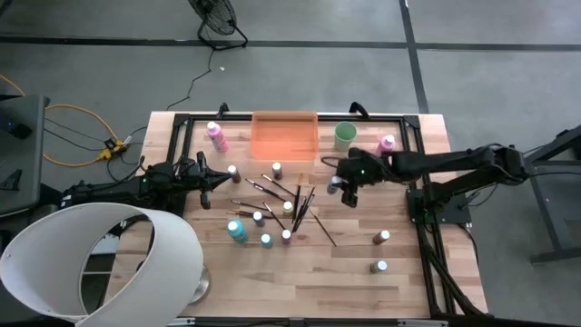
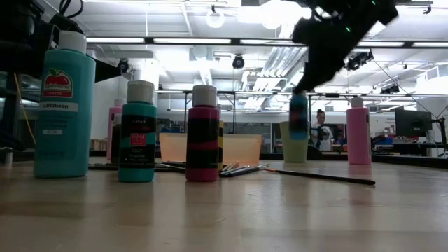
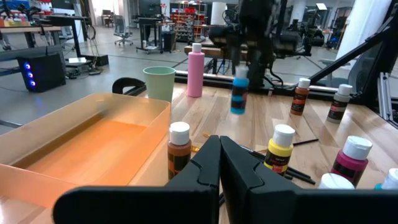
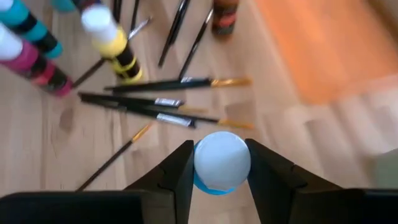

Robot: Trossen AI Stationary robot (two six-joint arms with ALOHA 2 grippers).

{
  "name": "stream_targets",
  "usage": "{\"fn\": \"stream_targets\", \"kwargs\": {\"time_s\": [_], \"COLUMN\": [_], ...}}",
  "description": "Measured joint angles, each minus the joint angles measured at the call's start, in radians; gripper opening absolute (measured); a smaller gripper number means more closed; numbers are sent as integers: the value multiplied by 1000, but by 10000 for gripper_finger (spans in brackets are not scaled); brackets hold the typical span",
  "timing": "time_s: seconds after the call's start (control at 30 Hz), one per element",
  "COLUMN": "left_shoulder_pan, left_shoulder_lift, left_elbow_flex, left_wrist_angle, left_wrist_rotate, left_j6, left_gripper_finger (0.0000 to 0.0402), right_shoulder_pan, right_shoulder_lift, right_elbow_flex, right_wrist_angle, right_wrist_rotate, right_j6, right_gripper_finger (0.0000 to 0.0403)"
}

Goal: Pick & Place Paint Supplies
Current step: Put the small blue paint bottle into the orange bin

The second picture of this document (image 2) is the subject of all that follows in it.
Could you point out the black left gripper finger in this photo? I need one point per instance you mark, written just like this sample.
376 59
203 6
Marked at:
106 71

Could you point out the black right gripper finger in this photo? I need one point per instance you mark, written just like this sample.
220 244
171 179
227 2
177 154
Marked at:
316 75

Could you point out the small blue paint bottle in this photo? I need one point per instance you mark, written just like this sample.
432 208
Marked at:
298 119

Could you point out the small pink paint bottle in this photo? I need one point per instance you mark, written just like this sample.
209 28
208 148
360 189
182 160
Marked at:
111 119

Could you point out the small turquoise paint bottle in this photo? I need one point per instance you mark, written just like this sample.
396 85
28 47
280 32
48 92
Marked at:
136 115

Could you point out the small black paint bottle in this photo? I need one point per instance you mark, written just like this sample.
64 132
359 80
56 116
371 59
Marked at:
115 147

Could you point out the large pink paint bottle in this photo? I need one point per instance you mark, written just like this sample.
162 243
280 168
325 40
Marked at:
358 140

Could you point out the large teal paint bottle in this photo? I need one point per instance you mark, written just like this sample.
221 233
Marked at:
64 140

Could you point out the black paintbrush long gold ferrule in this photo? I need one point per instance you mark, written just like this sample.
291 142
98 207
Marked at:
103 167

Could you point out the small magenta paint bottle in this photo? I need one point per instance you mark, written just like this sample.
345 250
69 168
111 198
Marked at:
202 115

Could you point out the person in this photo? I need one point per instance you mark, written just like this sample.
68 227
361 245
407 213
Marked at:
323 134

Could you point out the wooden slat box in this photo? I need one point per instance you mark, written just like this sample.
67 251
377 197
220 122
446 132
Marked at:
98 144

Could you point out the green plastic cup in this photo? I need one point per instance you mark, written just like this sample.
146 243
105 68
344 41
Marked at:
294 152

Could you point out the long ceiling light bar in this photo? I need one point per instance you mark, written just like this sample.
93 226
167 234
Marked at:
192 41

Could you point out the long thin black paintbrush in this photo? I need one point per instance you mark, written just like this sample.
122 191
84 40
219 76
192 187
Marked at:
315 175

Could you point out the orange translucent tray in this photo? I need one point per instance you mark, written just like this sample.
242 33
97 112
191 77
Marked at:
245 148

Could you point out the black computer monitor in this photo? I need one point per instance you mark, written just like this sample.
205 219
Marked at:
413 122

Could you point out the black paintbrush wide orange bristles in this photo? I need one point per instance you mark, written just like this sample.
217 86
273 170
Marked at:
232 166

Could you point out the small white cylinder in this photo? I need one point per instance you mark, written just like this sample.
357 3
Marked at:
7 155

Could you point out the black ceiling-mounted camera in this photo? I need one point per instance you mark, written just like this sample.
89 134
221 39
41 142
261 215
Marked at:
390 89
238 62
358 60
122 66

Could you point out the black metal rig frame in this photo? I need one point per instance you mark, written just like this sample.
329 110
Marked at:
234 105

